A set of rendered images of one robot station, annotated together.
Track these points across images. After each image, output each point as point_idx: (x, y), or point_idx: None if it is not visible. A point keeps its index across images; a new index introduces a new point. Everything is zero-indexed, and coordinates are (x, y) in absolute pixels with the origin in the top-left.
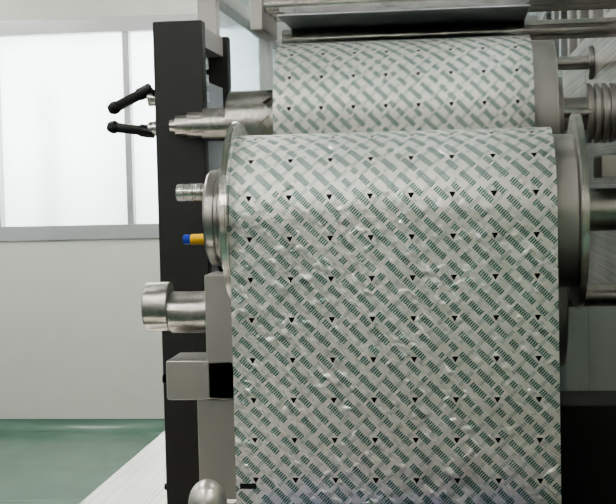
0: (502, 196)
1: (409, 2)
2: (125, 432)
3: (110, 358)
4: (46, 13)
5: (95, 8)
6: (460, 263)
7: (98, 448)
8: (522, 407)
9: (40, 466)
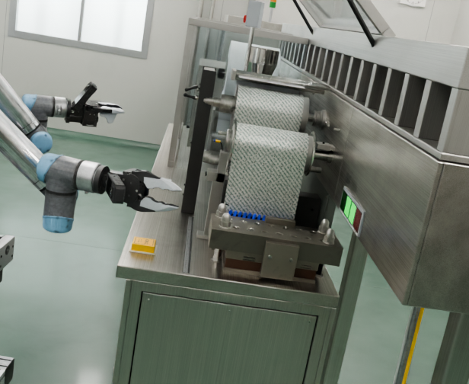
0: (295, 151)
1: (274, 81)
2: (63, 136)
3: None
4: None
5: None
6: (283, 164)
7: (52, 142)
8: (290, 196)
9: None
